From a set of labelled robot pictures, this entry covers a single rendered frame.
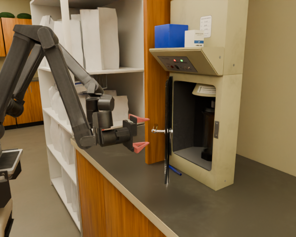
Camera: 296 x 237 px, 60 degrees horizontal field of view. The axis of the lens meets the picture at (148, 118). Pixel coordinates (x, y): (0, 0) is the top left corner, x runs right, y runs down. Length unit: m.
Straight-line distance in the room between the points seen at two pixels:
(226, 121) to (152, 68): 0.43
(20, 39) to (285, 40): 1.09
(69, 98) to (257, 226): 0.76
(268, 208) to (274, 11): 0.86
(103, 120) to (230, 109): 0.49
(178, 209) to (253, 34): 0.92
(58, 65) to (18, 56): 0.13
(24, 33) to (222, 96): 0.72
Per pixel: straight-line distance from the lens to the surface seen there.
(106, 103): 1.14
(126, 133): 0.94
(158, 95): 1.25
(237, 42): 1.03
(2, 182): 1.20
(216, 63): 0.95
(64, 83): 0.93
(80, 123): 0.91
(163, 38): 1.07
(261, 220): 1.01
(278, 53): 1.36
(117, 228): 1.42
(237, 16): 1.03
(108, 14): 2.26
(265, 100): 1.40
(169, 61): 1.09
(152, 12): 1.23
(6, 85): 0.98
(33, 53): 1.48
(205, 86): 1.09
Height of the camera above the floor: 1.49
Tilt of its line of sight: 15 degrees down
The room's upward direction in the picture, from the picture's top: 1 degrees counter-clockwise
